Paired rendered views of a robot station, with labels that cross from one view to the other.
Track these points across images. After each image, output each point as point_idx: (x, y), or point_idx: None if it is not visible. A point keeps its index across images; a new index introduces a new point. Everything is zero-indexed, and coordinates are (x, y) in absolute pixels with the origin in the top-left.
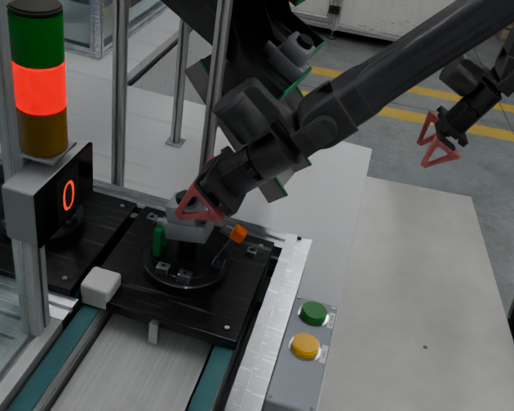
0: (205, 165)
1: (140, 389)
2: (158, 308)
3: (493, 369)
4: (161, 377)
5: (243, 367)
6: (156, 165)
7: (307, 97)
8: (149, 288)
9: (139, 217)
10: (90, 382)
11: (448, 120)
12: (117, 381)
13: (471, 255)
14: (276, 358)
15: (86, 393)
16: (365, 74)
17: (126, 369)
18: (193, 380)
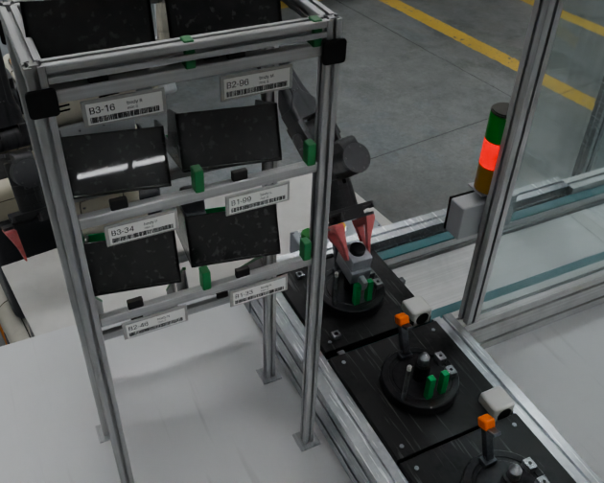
0: (343, 227)
1: (425, 282)
2: (393, 282)
3: (219, 206)
4: (409, 281)
5: (377, 240)
6: (200, 482)
7: (313, 133)
8: (386, 294)
9: (341, 345)
10: (448, 300)
11: (43, 205)
12: (433, 291)
13: None
14: (357, 234)
15: (453, 296)
16: (307, 90)
17: (424, 294)
18: (394, 270)
